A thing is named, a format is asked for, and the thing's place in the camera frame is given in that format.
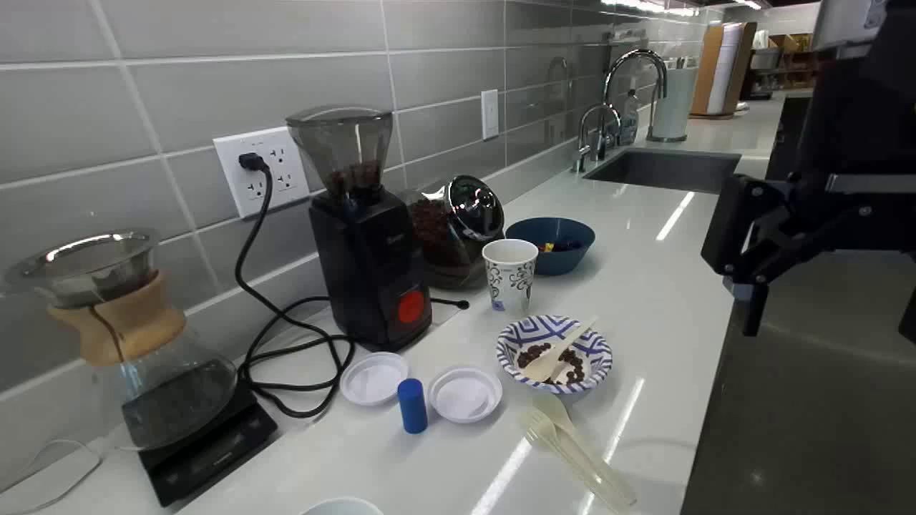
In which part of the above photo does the glass pour-over coffee carafe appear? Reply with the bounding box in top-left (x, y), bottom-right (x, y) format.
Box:
top-left (5, 229), bottom-right (234, 451)

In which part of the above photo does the clear plastic fork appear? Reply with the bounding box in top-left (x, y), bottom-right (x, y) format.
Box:
top-left (520, 411), bottom-right (636, 514)

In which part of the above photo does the blue patterned paper plate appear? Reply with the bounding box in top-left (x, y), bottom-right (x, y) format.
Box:
top-left (496, 315), bottom-right (613, 395)

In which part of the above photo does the small chrome tap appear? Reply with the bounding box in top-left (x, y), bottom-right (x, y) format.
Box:
top-left (572, 103), bottom-right (622, 175)

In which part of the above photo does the white wall power outlet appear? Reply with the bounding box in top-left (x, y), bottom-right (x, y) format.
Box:
top-left (211, 123), bottom-right (314, 222)

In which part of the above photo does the chrome kitchen faucet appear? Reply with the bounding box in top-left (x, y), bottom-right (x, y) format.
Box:
top-left (603, 50), bottom-right (668, 146)

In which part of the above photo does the small blue cylinder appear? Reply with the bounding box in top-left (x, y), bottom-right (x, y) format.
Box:
top-left (397, 379), bottom-right (427, 436)

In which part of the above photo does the white cup bottom edge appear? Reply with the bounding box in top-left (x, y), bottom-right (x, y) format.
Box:
top-left (303, 499), bottom-right (383, 515)

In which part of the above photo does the blue bowl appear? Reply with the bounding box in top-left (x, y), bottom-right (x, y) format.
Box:
top-left (507, 219), bottom-right (595, 275)

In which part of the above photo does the kitchen sink basin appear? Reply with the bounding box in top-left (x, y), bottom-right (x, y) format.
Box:
top-left (588, 149), bottom-right (739, 196)

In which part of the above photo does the black power cord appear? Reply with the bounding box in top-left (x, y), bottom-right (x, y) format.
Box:
top-left (233, 149), bottom-right (357, 422)

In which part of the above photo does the black coffee grinder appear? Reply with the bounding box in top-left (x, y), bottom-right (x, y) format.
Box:
top-left (287, 107), bottom-right (432, 353)

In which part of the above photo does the patterned paper coffee cup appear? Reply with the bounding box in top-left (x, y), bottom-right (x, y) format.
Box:
top-left (482, 237), bottom-right (539, 315)

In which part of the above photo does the white lid near grinder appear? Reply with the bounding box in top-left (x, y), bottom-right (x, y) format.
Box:
top-left (340, 353), bottom-right (409, 406)

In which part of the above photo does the black digital kitchen scale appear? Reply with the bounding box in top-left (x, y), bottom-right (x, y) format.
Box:
top-left (122, 386), bottom-right (277, 506)

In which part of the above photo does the paper towel roll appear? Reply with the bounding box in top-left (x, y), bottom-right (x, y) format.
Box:
top-left (689, 23), bottom-right (755, 117)

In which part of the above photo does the white coffee cup lid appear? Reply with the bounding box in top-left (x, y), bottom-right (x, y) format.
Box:
top-left (429, 368), bottom-right (505, 425)

